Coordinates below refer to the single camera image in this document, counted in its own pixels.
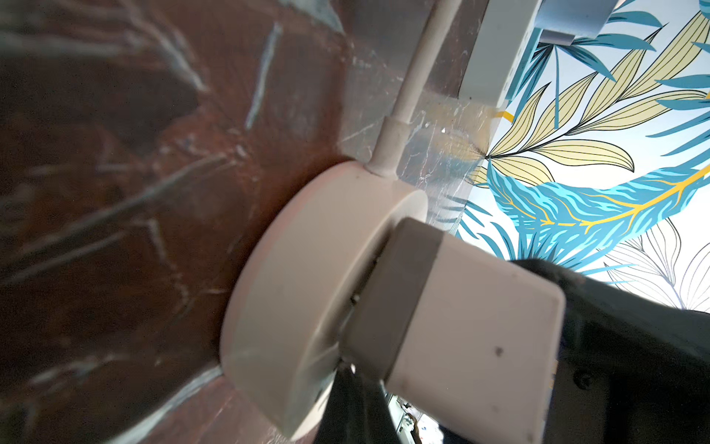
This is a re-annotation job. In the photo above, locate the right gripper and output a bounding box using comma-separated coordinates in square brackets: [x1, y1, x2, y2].
[437, 257, 710, 444]

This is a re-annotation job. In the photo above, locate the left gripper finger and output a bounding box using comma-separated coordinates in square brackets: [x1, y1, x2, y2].
[314, 363, 399, 444]

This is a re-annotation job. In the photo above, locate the pink plug adapter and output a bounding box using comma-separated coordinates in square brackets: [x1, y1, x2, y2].
[340, 218, 566, 443]

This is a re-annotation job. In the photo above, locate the round pink power socket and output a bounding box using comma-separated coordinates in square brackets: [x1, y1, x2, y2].
[219, 161, 428, 441]

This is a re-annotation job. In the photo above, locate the blue plug adapter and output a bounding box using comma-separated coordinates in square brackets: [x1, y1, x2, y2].
[534, 0, 619, 46]

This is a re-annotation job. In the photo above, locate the white power strip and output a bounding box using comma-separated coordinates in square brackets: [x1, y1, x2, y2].
[459, 0, 540, 108]

